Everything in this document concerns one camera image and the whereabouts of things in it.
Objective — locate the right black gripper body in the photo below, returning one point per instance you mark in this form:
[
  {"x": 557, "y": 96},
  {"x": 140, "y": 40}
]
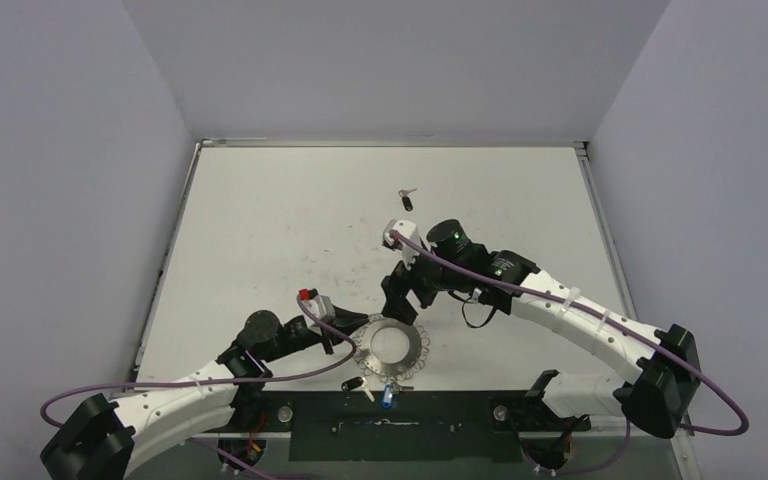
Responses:
[{"x": 404, "y": 288}]

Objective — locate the key with black tag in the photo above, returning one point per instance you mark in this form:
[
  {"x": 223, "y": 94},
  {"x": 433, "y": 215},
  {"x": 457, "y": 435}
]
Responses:
[
  {"x": 358, "y": 383},
  {"x": 406, "y": 201}
]

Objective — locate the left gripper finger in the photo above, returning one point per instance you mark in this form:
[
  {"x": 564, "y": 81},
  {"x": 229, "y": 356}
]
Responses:
[
  {"x": 332, "y": 338},
  {"x": 344, "y": 317}
]

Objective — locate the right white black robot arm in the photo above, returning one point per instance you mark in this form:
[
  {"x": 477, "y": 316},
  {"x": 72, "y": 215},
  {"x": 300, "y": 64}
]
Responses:
[{"x": 653, "y": 377}]

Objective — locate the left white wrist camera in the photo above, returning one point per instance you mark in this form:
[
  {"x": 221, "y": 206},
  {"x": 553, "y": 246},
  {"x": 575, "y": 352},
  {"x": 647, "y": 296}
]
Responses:
[{"x": 317, "y": 309}]

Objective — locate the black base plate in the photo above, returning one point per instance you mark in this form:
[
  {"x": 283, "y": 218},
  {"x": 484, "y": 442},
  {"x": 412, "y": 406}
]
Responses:
[{"x": 419, "y": 426}]

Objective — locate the key with blue tag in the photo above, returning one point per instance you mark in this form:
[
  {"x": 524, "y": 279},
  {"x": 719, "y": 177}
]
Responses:
[{"x": 390, "y": 391}]

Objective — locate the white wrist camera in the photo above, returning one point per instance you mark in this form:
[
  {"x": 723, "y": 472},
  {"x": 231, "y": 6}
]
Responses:
[
  {"x": 317, "y": 309},
  {"x": 403, "y": 236}
]

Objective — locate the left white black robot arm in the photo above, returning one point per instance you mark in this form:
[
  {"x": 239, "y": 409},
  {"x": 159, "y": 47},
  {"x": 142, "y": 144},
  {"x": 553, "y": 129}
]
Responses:
[{"x": 109, "y": 438}]

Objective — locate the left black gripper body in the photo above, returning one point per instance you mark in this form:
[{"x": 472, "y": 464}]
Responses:
[{"x": 342, "y": 317}]

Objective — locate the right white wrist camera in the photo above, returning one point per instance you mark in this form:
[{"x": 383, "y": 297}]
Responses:
[{"x": 403, "y": 236}]

